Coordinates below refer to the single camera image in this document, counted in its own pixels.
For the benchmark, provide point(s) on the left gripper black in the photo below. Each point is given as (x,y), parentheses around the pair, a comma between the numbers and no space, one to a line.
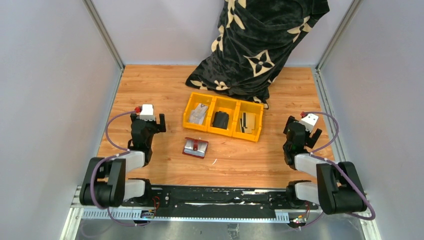
(159,127)

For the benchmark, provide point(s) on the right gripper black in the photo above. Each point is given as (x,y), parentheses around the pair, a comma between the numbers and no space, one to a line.
(313,140)

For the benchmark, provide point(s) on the red leather card holder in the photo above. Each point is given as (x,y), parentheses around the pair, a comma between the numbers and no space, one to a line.
(195,147)

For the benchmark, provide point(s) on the yellow three-compartment bin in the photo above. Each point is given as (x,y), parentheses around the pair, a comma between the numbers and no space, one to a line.
(232,106)

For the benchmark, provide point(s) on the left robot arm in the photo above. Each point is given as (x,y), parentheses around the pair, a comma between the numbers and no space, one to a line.
(105,183)

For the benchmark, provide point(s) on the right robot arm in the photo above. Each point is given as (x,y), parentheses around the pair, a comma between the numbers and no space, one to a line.
(338,188)

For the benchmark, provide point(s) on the grey card in bin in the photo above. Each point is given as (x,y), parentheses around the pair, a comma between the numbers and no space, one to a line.
(198,114)

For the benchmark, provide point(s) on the striped beige card in bin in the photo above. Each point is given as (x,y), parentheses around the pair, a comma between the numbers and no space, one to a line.
(247,122)

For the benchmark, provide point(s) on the black card in bin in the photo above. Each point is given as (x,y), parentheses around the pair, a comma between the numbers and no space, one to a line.
(221,120)

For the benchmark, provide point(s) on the black floral blanket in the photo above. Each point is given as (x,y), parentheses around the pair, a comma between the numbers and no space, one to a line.
(256,38)

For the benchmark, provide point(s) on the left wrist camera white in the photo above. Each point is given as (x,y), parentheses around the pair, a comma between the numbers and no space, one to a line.
(147,113)

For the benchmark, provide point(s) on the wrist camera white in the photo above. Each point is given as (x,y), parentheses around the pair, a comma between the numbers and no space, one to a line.
(309,120)
(147,113)

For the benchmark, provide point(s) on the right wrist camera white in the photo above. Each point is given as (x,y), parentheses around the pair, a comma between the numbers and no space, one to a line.
(309,120)

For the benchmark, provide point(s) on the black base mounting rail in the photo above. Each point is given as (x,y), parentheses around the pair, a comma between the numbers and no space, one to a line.
(222,204)

